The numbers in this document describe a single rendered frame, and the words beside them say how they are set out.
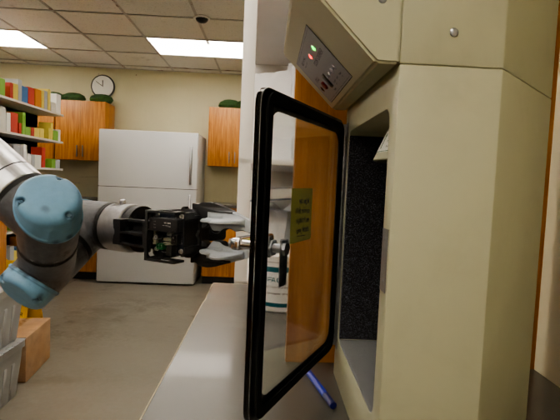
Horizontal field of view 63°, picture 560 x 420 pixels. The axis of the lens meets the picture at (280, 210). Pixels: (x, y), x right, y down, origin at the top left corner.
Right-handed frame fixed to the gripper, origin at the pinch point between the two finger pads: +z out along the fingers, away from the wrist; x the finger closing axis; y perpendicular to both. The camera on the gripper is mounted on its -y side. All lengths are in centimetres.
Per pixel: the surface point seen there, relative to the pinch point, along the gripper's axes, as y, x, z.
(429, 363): 4.2, -11.0, 24.3
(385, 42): 7.4, 23.0, 18.2
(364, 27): 8.4, 24.5, 16.2
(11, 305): -101, -65, -204
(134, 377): -162, -120, -172
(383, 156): -4.3, 12.0, 16.0
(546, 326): -48, -18, 40
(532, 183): -11.4, 9.3, 33.6
